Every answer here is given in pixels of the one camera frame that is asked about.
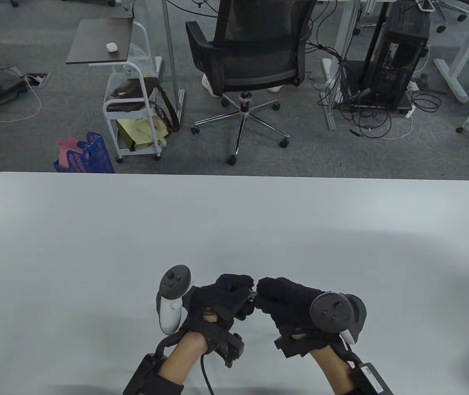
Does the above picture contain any person's left hand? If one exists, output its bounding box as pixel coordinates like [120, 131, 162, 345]
[179, 274, 256, 342]

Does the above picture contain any person's right hand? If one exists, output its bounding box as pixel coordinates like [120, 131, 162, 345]
[255, 277, 330, 341]

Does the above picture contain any person's left forearm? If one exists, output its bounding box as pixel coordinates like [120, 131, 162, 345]
[152, 330, 209, 395]

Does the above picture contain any person's right forearm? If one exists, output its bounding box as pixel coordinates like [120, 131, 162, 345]
[308, 344, 356, 395]

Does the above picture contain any black forearm pack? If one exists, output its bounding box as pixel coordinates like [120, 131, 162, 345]
[343, 360, 395, 395]
[123, 353, 165, 395]

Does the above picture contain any white and black controller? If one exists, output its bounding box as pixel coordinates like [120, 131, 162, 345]
[309, 291, 367, 345]
[155, 265, 194, 335]

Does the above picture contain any blue plastic basket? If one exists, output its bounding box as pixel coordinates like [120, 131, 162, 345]
[53, 132, 115, 174]

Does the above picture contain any yellow-green paper bag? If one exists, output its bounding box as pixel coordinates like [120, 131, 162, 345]
[116, 116, 172, 152]

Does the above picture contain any pink paper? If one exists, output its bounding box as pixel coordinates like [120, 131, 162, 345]
[57, 137, 89, 168]

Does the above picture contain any brown bag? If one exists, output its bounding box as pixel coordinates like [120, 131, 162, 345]
[107, 76, 180, 132]

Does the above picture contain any black mesh office chair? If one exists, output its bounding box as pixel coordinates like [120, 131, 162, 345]
[185, 0, 317, 166]

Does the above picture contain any silver aluminium pole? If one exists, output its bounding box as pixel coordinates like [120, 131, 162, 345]
[163, 0, 186, 126]

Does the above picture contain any clear plastic bag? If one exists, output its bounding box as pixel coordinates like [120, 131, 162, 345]
[129, 43, 152, 77]

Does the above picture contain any black computer tower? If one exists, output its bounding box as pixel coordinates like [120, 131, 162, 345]
[352, 0, 430, 111]

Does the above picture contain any white desk leg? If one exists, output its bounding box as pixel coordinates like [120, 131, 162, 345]
[322, 0, 360, 131]
[434, 25, 469, 103]

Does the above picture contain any white cart with brown top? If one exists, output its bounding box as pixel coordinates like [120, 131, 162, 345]
[65, 17, 165, 164]

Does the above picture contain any floor socket box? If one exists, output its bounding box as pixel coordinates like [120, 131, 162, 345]
[23, 73, 49, 88]

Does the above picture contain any grey office chair base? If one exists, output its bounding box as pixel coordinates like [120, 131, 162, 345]
[415, 0, 469, 33]

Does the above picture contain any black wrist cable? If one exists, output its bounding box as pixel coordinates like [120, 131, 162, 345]
[200, 354, 215, 395]

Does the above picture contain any thin white cable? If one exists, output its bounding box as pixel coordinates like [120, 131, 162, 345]
[368, 115, 414, 140]

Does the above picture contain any tangle of black cables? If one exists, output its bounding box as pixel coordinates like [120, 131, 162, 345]
[306, 37, 443, 138]

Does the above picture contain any white floor cable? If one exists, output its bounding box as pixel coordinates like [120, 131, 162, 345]
[0, 76, 43, 124]

